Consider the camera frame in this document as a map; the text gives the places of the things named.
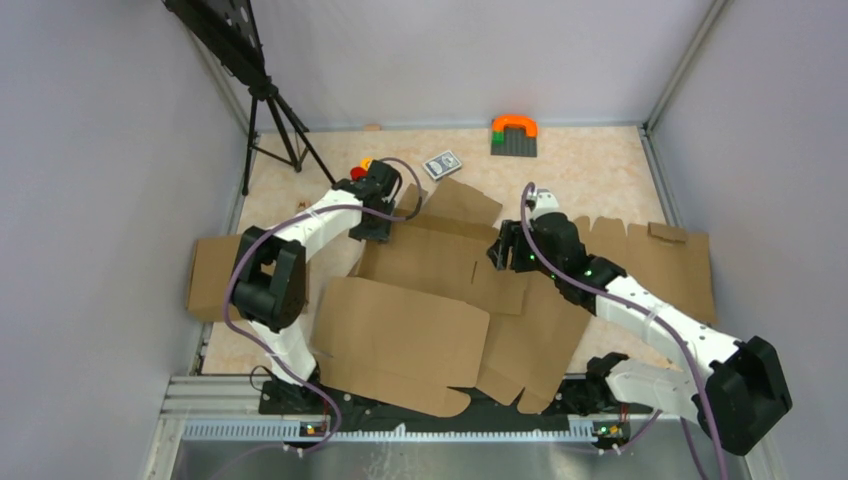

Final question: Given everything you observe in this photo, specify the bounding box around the large cardboard box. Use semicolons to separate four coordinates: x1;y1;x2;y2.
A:
311;213;590;418

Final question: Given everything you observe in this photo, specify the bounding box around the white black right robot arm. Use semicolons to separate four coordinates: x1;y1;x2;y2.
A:
487;184;794;456

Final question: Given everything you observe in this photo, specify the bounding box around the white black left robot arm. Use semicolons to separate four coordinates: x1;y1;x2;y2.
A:
222;157;405;414

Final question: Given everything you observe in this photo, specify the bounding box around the folded brown cardboard box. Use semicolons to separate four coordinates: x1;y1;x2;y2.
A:
185;234;311;325

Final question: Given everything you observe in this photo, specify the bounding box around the small red toy piece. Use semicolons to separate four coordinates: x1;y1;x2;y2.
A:
350;157;374;181

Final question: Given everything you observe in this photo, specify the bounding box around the flat cardboard blank underneath left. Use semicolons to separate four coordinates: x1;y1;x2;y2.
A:
395;178;503;236

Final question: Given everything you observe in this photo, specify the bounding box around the orange green grey toy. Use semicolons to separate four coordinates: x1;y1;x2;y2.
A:
490;115;539;158

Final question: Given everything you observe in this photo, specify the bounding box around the flat cardboard blank at right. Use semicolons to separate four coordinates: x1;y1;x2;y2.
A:
574;216;718;326

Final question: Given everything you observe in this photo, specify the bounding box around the black tripod stand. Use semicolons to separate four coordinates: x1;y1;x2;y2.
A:
164;0;336;196

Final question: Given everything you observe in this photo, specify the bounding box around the aluminium frame rail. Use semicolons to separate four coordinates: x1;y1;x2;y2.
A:
145;375;719;479

